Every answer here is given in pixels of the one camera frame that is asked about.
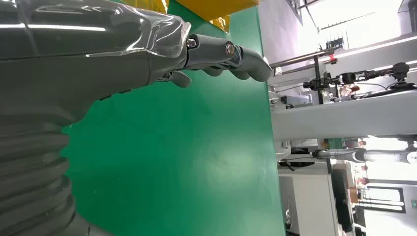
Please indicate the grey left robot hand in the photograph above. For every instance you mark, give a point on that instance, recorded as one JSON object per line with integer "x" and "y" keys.
{"x": 97, "y": 62}

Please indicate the yellow taped cardboard box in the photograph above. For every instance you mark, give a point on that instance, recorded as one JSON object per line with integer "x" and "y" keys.
{"x": 215, "y": 8}

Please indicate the white beam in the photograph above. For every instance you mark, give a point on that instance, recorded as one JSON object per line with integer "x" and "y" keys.
{"x": 342, "y": 115}

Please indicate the white cabinet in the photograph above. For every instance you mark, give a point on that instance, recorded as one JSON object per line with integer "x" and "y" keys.
{"x": 309, "y": 205}

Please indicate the silver metal rail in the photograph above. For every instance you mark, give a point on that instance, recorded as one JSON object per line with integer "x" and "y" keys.
{"x": 299, "y": 58}

